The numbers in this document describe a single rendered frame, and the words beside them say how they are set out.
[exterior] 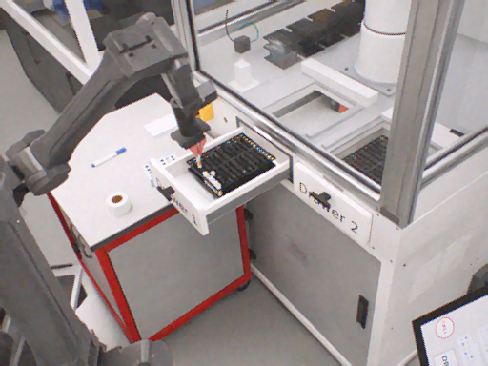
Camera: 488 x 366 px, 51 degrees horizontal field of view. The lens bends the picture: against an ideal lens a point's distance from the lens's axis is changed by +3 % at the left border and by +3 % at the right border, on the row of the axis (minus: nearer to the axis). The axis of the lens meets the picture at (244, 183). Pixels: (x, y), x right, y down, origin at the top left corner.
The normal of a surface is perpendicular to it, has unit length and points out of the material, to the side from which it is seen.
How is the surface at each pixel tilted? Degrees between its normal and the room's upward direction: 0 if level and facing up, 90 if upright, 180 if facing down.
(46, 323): 90
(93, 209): 0
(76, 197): 0
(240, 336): 0
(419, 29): 90
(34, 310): 90
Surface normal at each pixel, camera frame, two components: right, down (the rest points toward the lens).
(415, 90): -0.80, 0.45
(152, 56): 0.43, -0.35
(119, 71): -0.48, 0.30
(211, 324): -0.07, -0.74
